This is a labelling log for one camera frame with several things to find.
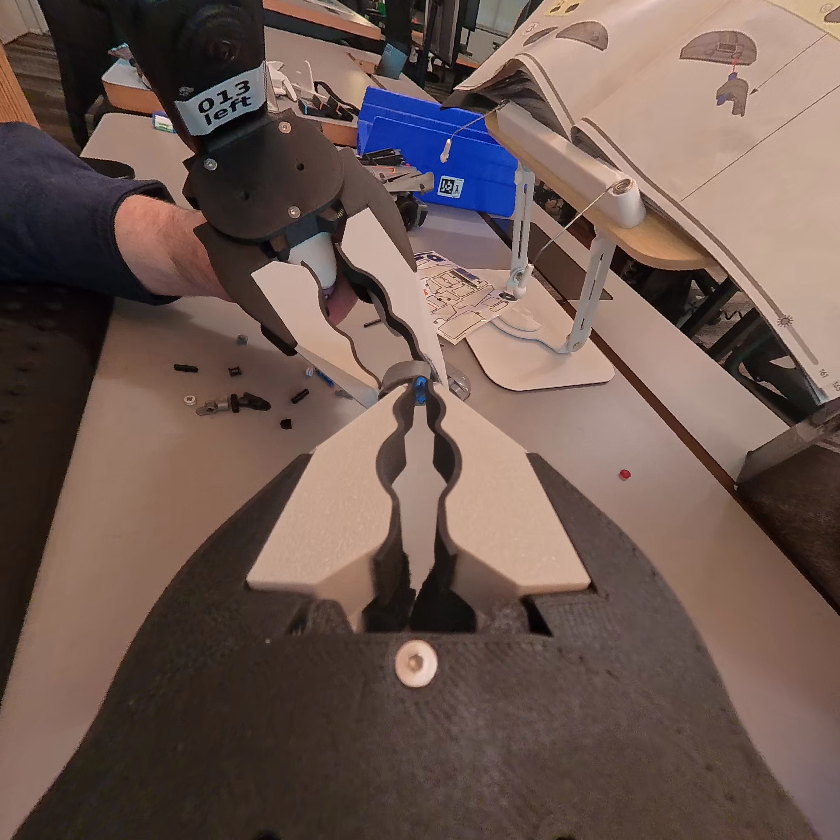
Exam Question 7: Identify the blue storage bin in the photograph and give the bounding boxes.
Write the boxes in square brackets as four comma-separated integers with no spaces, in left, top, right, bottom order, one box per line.
[357,85,529,221]

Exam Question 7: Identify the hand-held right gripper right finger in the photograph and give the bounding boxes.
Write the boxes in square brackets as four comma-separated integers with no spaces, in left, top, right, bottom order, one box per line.
[425,391,592,629]

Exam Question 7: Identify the white sticker sheet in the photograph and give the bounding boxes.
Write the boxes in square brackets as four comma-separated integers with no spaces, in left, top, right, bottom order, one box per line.
[415,249,521,343]

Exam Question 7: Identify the grey bent lego beam assembly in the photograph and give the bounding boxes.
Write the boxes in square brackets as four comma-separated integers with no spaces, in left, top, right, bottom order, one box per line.
[378,359,434,408]

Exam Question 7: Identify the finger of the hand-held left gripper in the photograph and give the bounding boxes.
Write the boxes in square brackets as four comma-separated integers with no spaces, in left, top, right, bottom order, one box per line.
[251,260,383,404]
[340,212,448,389]

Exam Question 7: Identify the person's left forearm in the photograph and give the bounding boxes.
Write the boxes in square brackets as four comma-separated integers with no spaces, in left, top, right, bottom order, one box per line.
[0,121,155,306]

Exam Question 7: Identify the grey background table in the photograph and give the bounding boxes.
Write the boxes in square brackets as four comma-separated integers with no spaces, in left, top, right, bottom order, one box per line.
[101,26,454,148]

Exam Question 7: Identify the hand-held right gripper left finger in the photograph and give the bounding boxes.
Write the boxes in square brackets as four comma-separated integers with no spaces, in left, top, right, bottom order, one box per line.
[246,387,412,632]

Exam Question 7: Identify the black strap bundle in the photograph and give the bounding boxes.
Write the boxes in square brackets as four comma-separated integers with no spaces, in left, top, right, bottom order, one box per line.
[298,79,359,124]

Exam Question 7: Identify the lego instruction booklet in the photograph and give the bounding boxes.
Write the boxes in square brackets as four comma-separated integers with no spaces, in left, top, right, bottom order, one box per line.
[453,0,840,398]

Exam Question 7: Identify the white plastic parts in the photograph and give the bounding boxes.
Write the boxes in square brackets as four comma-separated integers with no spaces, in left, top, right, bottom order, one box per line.
[265,58,316,101]

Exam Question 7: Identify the white book stand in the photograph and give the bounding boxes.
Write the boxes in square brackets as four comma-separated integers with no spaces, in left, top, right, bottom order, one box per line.
[467,98,719,393]

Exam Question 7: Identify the person's left hand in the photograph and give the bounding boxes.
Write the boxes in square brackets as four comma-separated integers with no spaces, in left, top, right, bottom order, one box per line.
[140,203,360,325]

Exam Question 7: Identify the partly built lego model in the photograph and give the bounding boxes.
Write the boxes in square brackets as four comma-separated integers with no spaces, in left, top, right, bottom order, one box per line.
[360,147,435,232]

